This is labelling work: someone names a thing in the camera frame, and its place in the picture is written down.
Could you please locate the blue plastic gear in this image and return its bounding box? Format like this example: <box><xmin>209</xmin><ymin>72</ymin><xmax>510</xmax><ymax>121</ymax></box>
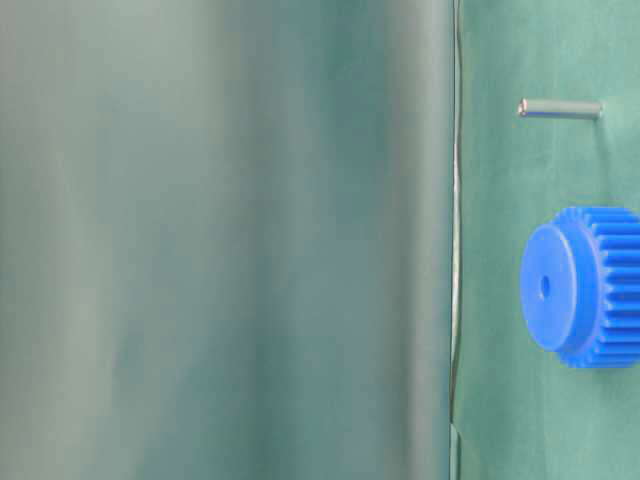
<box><xmin>519</xmin><ymin>206</ymin><xmax>639</xmax><ymax>368</ymax></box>

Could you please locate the small metal shaft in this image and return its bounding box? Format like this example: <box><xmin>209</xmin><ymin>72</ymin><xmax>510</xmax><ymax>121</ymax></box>
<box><xmin>517</xmin><ymin>98</ymin><xmax>603</xmax><ymax>121</ymax></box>

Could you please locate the green table cloth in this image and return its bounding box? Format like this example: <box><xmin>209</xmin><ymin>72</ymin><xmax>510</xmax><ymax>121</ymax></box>
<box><xmin>1</xmin><ymin>1</ymin><xmax>639</xmax><ymax>479</ymax></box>

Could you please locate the thin grey wire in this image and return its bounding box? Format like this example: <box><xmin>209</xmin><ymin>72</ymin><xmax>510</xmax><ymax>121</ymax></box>
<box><xmin>448</xmin><ymin>0</ymin><xmax>464</xmax><ymax>480</ymax></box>

